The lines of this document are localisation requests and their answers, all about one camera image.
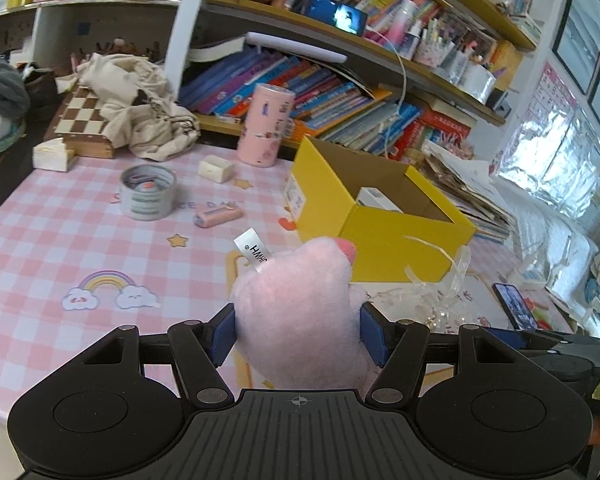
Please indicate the pen holder with pens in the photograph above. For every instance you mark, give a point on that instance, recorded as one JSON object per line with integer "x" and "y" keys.
{"x": 432, "y": 50}

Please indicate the dark thick book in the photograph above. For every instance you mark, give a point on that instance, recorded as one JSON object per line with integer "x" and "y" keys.
{"x": 215, "y": 50}

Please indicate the pink checked tablecloth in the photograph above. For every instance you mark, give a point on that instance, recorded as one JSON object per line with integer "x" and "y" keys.
{"x": 80, "y": 240}

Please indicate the wooden chessboard box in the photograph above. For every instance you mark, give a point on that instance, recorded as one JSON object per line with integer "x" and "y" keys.
{"x": 80, "y": 120}

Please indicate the stack of loose papers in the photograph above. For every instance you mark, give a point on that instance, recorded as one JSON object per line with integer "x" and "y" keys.
{"x": 470, "y": 195}

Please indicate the yellow cardboard box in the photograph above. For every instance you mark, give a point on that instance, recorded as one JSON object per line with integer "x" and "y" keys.
{"x": 390, "y": 240}

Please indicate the grey tape roll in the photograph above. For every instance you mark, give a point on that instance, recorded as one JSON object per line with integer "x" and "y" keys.
{"x": 147, "y": 205}

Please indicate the row of colourful books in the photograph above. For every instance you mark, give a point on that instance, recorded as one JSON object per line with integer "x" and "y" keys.
{"x": 300, "y": 90}

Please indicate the wooden bookshelf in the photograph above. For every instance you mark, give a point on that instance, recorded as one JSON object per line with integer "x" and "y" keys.
{"x": 180, "y": 35}

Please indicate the white flat book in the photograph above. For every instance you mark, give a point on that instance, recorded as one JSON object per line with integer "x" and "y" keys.
{"x": 295, "y": 45}

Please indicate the white pink bottle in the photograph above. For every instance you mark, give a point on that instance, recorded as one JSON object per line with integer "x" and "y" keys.
{"x": 406, "y": 30}

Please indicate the pink wall calendar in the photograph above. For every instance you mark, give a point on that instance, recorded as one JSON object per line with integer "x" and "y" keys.
{"x": 552, "y": 95}

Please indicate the beige printed cloth bag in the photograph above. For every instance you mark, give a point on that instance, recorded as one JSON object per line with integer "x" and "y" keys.
{"x": 135, "y": 105}

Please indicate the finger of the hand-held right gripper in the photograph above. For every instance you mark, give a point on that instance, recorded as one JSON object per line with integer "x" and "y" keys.
{"x": 545, "y": 340}

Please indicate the pink plush pig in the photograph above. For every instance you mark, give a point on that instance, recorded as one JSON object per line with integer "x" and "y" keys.
{"x": 295, "y": 310}

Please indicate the grey folded cloth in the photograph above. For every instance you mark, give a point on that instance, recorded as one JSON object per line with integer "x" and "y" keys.
{"x": 0, "y": 90}

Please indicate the off-white cube block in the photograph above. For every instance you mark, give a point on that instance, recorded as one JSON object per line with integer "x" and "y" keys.
{"x": 215, "y": 167}

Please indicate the black smartphone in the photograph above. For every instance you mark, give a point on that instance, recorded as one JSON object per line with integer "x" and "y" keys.
{"x": 515, "y": 305}

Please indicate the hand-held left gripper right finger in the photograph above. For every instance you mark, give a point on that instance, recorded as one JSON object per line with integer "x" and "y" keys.
{"x": 375, "y": 337}

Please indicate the silver foil sheet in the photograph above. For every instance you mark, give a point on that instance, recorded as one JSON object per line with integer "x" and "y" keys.
{"x": 555, "y": 175}

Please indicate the pink stickered canister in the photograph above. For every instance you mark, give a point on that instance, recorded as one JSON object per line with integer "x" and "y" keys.
{"x": 265, "y": 125}

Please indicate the clear cellophane bag with ribbon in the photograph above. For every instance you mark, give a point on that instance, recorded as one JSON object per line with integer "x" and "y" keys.
{"x": 430, "y": 300}

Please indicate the small pink case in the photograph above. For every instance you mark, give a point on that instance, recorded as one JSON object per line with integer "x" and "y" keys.
{"x": 217, "y": 217}

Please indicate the white orange blue carton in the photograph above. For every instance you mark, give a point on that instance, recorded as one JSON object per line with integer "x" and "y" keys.
{"x": 377, "y": 197}

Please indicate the red book set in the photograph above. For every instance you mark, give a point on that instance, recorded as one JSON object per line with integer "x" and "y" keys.
{"x": 440, "y": 132}

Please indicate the black glossy device box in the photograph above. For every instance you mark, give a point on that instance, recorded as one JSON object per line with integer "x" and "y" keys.
{"x": 330, "y": 12}

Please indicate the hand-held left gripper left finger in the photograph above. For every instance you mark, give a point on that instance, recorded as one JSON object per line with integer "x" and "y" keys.
{"x": 222, "y": 337}

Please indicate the small orange box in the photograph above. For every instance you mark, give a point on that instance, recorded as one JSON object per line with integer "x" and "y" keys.
{"x": 293, "y": 130}

